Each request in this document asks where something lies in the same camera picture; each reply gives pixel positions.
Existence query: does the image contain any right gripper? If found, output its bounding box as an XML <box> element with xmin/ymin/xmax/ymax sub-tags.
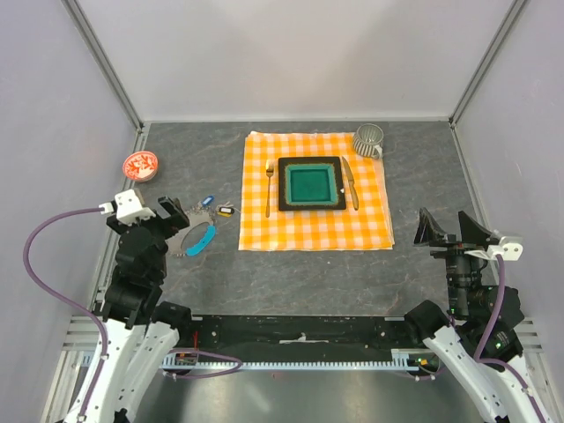
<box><xmin>412</xmin><ymin>206</ymin><xmax>492</xmax><ymax>315</ymax></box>

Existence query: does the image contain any large keyring organiser with rings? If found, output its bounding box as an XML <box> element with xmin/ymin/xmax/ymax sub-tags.
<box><xmin>167</xmin><ymin>208</ymin><xmax>217</xmax><ymax>257</ymax></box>

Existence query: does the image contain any blue key tag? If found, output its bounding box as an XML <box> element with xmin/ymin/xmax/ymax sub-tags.
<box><xmin>199</xmin><ymin>196</ymin><xmax>214</xmax><ymax>208</ymax></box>

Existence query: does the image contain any black yellow key tag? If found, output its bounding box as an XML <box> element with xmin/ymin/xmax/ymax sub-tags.
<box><xmin>216</xmin><ymin>202</ymin><xmax>236</xmax><ymax>218</ymax></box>

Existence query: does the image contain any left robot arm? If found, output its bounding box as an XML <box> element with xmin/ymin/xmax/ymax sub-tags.
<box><xmin>64</xmin><ymin>189</ymin><xmax>194</xmax><ymax>422</ymax></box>

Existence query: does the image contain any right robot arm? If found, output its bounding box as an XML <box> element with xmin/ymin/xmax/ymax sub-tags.
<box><xmin>403</xmin><ymin>207</ymin><xmax>552</xmax><ymax>422</ymax></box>

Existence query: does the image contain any red white patterned bowl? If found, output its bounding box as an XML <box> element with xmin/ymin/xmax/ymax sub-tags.
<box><xmin>122</xmin><ymin>151</ymin><xmax>159</xmax><ymax>182</ymax></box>

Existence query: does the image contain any orange checkered cloth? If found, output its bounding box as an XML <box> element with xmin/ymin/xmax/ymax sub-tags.
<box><xmin>239</xmin><ymin>131</ymin><xmax>395</xmax><ymax>251</ymax></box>

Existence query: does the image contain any gold fork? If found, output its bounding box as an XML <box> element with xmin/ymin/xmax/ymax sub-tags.
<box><xmin>265</xmin><ymin>160</ymin><xmax>274</xmax><ymax>218</ymax></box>

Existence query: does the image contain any gold knife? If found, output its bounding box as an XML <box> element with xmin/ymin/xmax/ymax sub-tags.
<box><xmin>341</xmin><ymin>156</ymin><xmax>360</xmax><ymax>211</ymax></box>

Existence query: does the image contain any striped mug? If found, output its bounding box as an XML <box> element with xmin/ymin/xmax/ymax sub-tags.
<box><xmin>352</xmin><ymin>123</ymin><xmax>383</xmax><ymax>160</ymax></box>

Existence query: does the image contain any black teal square plate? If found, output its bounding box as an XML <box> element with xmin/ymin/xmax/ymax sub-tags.
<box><xmin>278</xmin><ymin>156</ymin><xmax>346</xmax><ymax>212</ymax></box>

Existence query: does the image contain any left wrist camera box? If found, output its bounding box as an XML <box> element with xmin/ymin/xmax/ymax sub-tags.
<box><xmin>99</xmin><ymin>189</ymin><xmax>156</xmax><ymax>226</ymax></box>

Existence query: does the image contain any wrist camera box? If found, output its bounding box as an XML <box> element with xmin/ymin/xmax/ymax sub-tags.
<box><xmin>465</xmin><ymin>230</ymin><xmax>523</xmax><ymax>261</ymax></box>
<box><xmin>99</xmin><ymin>189</ymin><xmax>156</xmax><ymax>226</ymax></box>

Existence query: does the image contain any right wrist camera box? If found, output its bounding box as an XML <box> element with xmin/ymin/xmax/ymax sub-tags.
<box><xmin>465</xmin><ymin>230</ymin><xmax>523</xmax><ymax>261</ymax></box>

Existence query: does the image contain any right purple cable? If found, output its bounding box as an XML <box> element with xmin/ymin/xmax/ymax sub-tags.
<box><xmin>473</xmin><ymin>254</ymin><xmax>556</xmax><ymax>423</ymax></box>

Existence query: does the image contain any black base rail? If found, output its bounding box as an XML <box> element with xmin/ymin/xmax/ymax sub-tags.
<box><xmin>178</xmin><ymin>315</ymin><xmax>422</xmax><ymax>364</ymax></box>

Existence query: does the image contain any white cable duct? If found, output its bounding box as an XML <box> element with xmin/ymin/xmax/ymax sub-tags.
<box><xmin>160</xmin><ymin>350</ymin><xmax>438</xmax><ymax>372</ymax></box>

